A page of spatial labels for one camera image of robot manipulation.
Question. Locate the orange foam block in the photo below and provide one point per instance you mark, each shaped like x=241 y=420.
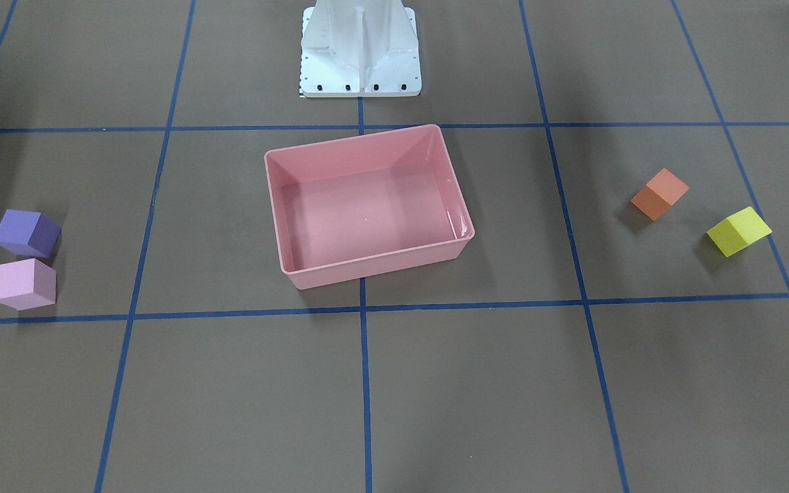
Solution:
x=659 y=194

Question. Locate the yellow foam block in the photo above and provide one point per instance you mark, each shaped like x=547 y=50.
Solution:
x=738 y=231

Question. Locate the purple foam block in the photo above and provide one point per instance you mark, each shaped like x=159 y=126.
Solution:
x=28 y=233

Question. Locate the pink foam block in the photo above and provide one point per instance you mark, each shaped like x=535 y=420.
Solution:
x=27 y=284

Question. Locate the pink plastic bin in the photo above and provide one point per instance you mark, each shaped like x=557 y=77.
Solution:
x=366 y=205

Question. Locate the white pedestal column base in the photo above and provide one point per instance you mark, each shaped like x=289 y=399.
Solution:
x=352 y=49

